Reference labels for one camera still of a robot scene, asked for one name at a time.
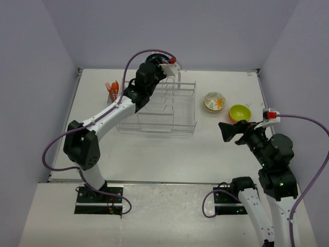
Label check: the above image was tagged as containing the yellow blue patterned bowl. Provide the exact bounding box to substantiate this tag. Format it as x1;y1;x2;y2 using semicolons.
204;104;225;113

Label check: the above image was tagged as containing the white floral bowl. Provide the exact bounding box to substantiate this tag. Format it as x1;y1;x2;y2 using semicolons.
203;92;226;110

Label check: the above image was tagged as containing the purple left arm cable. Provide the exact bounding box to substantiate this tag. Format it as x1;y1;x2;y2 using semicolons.
42;49;178;191

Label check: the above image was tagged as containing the orange plastic spoon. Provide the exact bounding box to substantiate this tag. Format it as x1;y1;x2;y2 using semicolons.
111;82;117;96

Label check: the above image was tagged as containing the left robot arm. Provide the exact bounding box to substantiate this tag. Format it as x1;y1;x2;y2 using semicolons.
63;54;167;202

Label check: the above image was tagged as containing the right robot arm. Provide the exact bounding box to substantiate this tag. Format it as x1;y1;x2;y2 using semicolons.
218;120;300;246

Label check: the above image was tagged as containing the dark blue patterned bowl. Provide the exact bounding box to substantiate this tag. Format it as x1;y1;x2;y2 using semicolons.
145;53;170;64

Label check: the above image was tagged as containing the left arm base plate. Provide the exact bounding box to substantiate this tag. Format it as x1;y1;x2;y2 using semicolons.
74;186;123;216

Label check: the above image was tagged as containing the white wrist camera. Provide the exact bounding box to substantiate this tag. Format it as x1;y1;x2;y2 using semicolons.
160;62;181;77
254;108;281;129

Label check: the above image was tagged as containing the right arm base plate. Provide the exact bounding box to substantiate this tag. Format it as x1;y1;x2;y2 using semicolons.
213;192;247;215

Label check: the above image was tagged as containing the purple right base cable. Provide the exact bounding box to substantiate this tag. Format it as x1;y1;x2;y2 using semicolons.
202;189;242;219

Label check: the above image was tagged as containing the white wire dish rack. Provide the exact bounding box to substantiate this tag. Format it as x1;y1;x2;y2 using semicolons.
116;69;196;135

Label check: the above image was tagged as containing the orange plastic fork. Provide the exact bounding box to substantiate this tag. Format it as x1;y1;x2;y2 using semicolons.
105;82;112;92

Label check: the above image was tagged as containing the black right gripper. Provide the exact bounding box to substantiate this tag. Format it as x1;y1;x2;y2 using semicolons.
218;118;271;166

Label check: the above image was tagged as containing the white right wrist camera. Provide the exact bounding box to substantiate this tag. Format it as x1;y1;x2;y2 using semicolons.
254;108;281;129

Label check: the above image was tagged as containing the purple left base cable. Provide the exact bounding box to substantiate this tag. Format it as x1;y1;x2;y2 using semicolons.
97;189;132;215

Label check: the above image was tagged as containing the orange plastic bowl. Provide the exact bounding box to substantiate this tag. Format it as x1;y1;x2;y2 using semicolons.
229;111;251;122

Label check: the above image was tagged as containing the lime green plastic bowl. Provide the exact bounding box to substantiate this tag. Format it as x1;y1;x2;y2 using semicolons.
229;104;252;122

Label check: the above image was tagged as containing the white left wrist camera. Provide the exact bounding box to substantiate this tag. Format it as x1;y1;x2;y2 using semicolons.
160;62;181;77

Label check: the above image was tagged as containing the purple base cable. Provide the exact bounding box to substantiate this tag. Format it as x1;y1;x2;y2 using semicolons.
97;189;132;215
202;189;242;219

